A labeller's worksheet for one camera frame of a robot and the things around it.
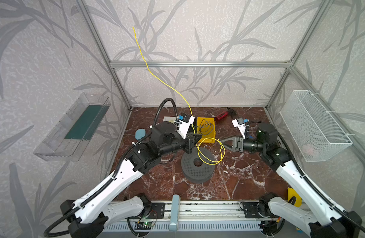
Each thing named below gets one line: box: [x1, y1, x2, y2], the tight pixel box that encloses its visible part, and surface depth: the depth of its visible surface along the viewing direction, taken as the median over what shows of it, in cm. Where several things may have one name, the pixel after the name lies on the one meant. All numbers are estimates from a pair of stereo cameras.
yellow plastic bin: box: [196, 117, 216, 144], surface depth 104 cm
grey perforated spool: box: [181, 146, 216, 184], surface depth 83 cm
